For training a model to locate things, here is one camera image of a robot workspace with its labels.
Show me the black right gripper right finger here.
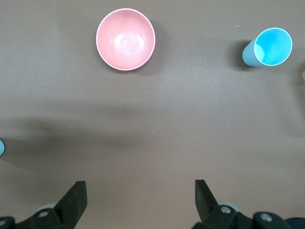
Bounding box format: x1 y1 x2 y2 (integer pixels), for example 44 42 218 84
194 179 293 229

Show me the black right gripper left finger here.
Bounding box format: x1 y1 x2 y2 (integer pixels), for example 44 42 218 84
0 180 88 229

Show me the dark navy round cup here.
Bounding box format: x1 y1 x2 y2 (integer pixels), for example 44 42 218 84
285 216 305 229

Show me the empty blue plastic cup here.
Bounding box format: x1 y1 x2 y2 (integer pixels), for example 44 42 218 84
242 27 293 67

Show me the pink plastic bowl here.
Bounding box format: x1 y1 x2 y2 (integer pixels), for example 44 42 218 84
95 8 156 72

